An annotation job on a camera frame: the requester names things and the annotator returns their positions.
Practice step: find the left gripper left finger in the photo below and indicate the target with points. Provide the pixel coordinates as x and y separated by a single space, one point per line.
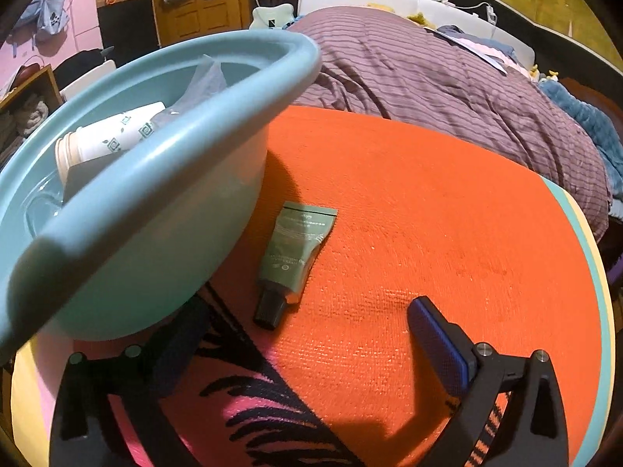
139 379

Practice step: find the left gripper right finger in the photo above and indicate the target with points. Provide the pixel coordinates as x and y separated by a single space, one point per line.
454 357

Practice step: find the green cosmetic tube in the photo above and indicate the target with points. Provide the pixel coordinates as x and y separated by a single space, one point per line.
298 235

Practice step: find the white square gift box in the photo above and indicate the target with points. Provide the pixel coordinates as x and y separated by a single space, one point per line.
83 173

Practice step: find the paper cups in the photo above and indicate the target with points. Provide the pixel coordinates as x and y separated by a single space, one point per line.
116 133

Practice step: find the clear zip bag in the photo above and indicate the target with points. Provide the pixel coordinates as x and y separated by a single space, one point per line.
207 81

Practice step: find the colourful palm leaf mat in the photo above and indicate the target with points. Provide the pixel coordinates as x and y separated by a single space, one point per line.
500 251

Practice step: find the light blue plastic basin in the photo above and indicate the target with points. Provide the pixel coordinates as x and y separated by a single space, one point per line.
140 238

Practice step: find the blue fleece blanket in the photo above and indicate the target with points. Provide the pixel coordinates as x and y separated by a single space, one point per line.
600 117

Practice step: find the wooden shelf with clothes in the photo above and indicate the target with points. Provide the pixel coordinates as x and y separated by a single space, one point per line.
25 108

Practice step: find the white paper on bed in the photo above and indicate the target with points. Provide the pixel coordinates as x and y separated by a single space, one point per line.
488 60

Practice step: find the white folding board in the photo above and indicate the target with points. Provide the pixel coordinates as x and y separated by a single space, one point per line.
87 79

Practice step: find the yellow cloth on bed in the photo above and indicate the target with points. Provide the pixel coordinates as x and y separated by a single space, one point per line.
417 18

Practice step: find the white bed headboard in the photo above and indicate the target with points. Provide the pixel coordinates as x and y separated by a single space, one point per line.
478 20

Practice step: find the blue tote bag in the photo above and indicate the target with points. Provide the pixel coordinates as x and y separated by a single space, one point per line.
52 20

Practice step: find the wooden door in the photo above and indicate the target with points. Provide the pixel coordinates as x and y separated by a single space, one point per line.
186 19

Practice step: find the mint cushion chair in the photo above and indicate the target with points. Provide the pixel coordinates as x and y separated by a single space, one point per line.
278 16

